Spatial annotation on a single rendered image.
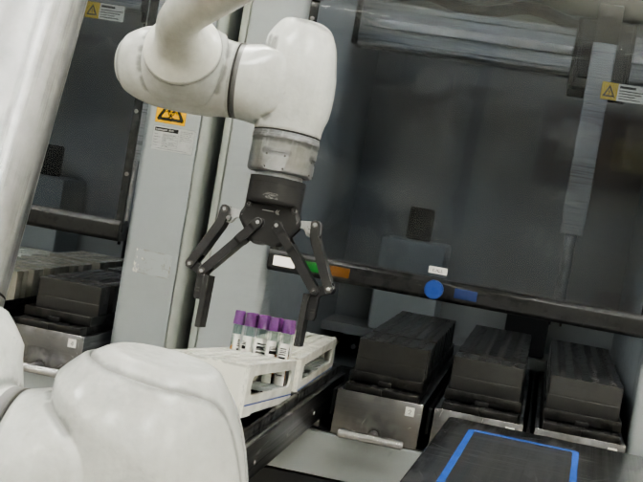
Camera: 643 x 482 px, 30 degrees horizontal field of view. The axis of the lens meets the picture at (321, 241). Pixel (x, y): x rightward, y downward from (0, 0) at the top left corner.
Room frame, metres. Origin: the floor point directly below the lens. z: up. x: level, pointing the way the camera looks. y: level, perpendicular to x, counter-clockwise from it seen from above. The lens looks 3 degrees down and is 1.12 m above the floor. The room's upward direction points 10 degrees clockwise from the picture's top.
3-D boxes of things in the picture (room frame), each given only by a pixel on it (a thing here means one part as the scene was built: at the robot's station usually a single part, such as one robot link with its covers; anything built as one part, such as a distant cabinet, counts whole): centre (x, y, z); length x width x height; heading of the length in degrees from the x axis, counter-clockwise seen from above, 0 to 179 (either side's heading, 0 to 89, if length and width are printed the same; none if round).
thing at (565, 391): (1.86, -0.44, 0.85); 0.12 x 0.02 x 0.06; 78
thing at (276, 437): (1.67, 0.06, 0.78); 0.73 x 0.14 x 0.09; 170
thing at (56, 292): (2.01, 0.40, 0.85); 0.12 x 0.02 x 0.06; 80
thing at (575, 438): (2.09, -0.49, 0.78); 0.73 x 0.14 x 0.09; 170
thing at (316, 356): (1.85, 0.02, 0.83); 0.30 x 0.10 x 0.06; 170
